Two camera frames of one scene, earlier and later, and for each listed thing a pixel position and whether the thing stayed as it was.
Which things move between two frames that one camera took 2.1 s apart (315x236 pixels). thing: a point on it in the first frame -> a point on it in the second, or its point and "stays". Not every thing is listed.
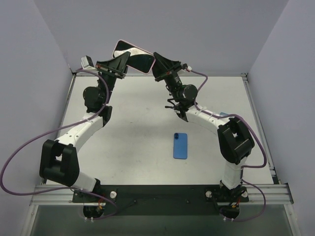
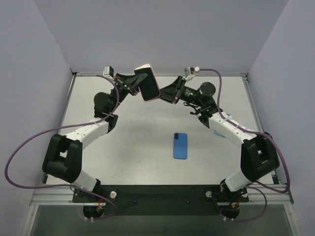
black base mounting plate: (162, 200) stays
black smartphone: (180, 145) stays
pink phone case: (139, 59) -> (149, 89)
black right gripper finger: (158, 73) -> (171, 98)
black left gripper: (110, 70) -> (125, 83)
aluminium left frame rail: (64, 113) stays
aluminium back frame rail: (215, 74) stays
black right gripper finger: (162, 67) -> (173, 91)
